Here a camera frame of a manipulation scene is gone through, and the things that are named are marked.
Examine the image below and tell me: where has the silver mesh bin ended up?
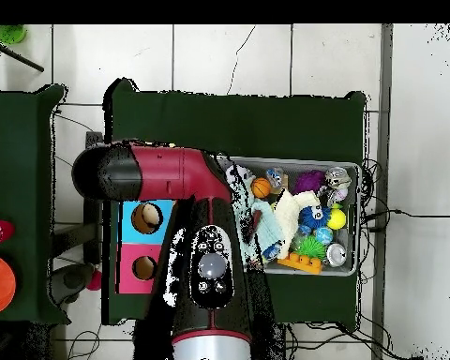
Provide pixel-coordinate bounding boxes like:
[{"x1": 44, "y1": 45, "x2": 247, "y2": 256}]
[{"x1": 217, "y1": 155, "x2": 362, "y2": 278}]

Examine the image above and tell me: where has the green round object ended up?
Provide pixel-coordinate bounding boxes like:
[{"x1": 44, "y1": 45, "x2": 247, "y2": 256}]
[{"x1": 0, "y1": 24, "x2": 27, "y2": 45}]

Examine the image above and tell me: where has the black cable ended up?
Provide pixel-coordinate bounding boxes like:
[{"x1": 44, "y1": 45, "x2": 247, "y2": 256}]
[{"x1": 363, "y1": 207, "x2": 450, "y2": 219}]

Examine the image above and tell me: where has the wooden box with three holes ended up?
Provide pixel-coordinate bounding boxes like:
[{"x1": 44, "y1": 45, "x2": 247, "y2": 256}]
[{"x1": 113, "y1": 140, "x2": 177, "y2": 295}]

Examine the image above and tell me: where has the black rod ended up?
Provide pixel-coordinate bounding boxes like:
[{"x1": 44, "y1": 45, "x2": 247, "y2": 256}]
[{"x1": 0, "y1": 36, "x2": 45, "y2": 73}]

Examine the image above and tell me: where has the cream cloth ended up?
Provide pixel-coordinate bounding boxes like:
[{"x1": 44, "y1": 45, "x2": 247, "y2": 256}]
[{"x1": 272, "y1": 188, "x2": 323, "y2": 260}]

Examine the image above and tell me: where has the small orange basketball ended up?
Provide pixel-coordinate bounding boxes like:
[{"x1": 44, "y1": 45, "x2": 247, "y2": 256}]
[{"x1": 250, "y1": 176, "x2": 273, "y2": 199}]

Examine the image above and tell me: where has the grey rounded device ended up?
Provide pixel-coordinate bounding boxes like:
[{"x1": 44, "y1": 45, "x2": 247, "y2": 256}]
[{"x1": 48, "y1": 262, "x2": 96, "y2": 306}]

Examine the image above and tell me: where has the dark green table cloth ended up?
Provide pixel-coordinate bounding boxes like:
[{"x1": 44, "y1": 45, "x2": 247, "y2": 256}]
[
  {"x1": 0, "y1": 83, "x2": 71, "y2": 326},
  {"x1": 101, "y1": 78, "x2": 368, "y2": 326}
]

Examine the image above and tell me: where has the purple spiky ball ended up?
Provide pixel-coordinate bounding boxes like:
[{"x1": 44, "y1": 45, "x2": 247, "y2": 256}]
[{"x1": 292, "y1": 170, "x2": 326, "y2": 195}]

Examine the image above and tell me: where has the mint green cloth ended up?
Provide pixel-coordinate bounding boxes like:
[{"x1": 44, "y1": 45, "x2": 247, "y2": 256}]
[{"x1": 235, "y1": 198, "x2": 285, "y2": 265}]

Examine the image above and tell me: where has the black metal stand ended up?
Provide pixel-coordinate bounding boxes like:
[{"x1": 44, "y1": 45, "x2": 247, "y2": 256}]
[{"x1": 83, "y1": 130, "x2": 105, "y2": 265}]

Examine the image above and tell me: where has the brown toy sausage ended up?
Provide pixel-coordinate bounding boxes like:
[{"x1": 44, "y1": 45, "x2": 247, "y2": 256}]
[{"x1": 247, "y1": 209, "x2": 263, "y2": 235}]

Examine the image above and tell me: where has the long orange toy brick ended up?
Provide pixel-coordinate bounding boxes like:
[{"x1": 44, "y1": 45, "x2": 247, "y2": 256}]
[{"x1": 276, "y1": 250, "x2": 323, "y2": 276}]

